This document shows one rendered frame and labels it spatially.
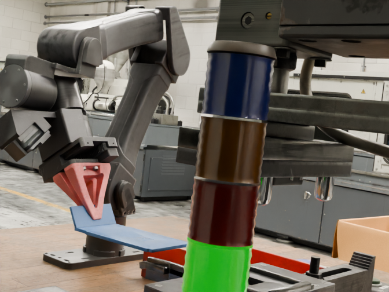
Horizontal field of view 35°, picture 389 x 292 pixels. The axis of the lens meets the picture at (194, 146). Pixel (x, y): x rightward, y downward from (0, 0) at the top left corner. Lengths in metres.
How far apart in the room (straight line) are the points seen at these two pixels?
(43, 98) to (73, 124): 0.05
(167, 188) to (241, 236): 7.51
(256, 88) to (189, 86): 9.52
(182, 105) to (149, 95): 8.86
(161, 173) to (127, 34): 6.76
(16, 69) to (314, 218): 5.23
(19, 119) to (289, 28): 0.39
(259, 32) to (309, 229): 5.40
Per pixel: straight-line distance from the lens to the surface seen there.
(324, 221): 5.88
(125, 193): 0.99
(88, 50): 0.88
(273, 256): 0.95
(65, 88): 0.89
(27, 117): 0.83
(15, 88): 0.83
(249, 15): 0.62
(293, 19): 0.56
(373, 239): 2.99
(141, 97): 1.05
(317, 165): 0.64
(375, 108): 0.54
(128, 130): 1.03
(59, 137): 0.85
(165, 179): 7.80
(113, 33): 0.97
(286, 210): 6.11
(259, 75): 0.34
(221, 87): 0.34
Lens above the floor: 1.16
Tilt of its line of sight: 3 degrees down
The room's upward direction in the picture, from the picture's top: 6 degrees clockwise
